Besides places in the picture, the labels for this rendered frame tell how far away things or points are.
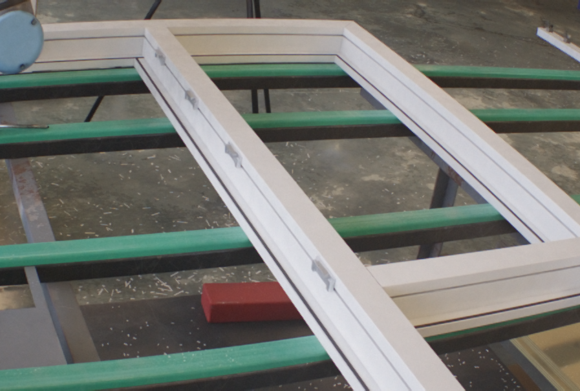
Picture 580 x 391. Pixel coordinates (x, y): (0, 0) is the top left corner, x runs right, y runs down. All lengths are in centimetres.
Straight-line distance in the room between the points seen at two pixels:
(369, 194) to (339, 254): 220
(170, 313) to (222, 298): 9
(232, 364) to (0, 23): 59
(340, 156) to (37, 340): 258
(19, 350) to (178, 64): 70
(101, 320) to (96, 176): 168
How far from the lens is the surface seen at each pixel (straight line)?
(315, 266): 107
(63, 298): 113
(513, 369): 207
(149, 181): 312
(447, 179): 171
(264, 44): 181
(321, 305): 108
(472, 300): 113
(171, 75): 156
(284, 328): 152
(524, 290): 118
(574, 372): 152
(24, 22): 129
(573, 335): 162
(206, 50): 177
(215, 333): 149
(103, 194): 303
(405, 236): 132
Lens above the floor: 149
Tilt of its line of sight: 28 degrees down
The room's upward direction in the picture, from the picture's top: 9 degrees clockwise
